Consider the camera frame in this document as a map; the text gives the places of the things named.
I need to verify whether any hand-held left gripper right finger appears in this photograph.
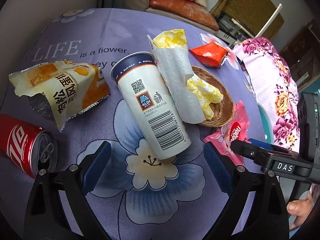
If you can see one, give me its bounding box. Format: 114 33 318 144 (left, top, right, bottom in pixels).
204 142 290 240

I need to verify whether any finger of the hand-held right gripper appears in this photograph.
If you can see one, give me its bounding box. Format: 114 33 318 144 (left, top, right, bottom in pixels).
247 138 275 150
229 139 265 167

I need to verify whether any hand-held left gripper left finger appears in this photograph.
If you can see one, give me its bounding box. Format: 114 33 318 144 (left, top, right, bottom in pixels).
24 141 112 240

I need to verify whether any teal bin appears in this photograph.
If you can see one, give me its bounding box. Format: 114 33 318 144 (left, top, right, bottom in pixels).
256 104 273 145

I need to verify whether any pink white wafer wrapper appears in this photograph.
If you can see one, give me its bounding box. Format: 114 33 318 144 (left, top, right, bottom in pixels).
203 101 251 167

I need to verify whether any white navy-rim paper cup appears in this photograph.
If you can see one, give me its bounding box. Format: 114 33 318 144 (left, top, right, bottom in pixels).
111 52 192 160

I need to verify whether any orange white cake wrapper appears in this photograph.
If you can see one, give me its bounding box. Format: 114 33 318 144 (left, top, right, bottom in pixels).
9 59 111 133

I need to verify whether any person's right hand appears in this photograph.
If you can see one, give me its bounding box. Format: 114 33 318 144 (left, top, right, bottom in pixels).
286 191 316 233

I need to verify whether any woven brown basket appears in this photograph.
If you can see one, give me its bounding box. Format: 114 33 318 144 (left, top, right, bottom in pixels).
185 66 235 128

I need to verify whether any purple floral tablecloth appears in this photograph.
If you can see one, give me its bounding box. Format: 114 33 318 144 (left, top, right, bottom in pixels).
0 8 275 240

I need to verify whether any pink floral blanket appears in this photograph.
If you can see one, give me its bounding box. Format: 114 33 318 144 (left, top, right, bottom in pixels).
232 37 320 230

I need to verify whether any dark wooden furniture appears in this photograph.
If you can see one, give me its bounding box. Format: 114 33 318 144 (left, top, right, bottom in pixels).
280 17 320 95

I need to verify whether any red soda can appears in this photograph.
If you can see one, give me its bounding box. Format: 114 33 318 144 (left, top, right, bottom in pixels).
0 114 58 180

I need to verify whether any red orange snack packet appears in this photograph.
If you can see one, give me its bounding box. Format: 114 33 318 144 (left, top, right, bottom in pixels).
189 42 228 68

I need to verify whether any yellow white crumpled wrapper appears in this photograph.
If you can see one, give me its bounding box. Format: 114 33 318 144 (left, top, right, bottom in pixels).
147 29 223 124

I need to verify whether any white cabinet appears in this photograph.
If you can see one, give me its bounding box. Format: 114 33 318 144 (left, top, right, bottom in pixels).
216 30 238 47

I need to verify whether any white pole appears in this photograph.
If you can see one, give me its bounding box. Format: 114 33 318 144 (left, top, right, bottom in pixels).
255 3 283 38

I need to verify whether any black stereo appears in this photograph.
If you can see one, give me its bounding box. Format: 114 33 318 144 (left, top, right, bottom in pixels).
216 12 253 40

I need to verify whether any mustard yellow cloth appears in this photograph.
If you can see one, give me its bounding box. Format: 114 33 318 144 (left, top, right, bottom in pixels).
210 0 285 34

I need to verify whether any orange seat cushion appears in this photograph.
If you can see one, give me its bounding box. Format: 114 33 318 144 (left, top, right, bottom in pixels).
149 0 219 32

